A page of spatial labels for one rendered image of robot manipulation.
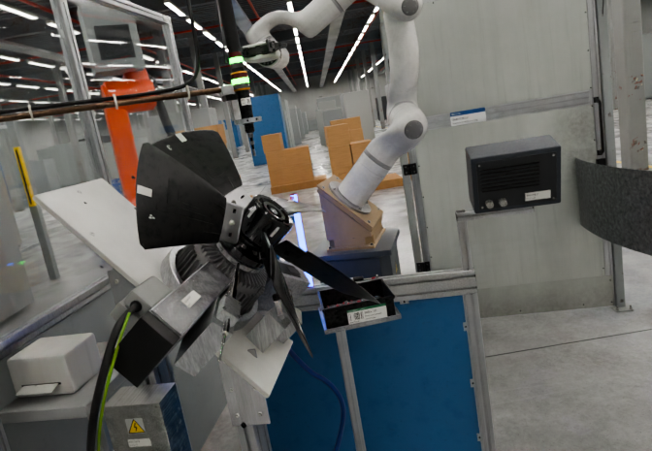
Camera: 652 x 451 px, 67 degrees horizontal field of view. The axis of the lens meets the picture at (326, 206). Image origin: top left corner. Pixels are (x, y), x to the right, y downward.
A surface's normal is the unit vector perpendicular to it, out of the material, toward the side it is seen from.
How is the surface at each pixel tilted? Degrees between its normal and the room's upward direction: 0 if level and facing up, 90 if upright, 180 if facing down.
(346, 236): 90
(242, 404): 90
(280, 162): 90
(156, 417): 90
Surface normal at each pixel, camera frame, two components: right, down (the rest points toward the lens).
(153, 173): 0.78, -0.33
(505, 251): -0.15, 0.20
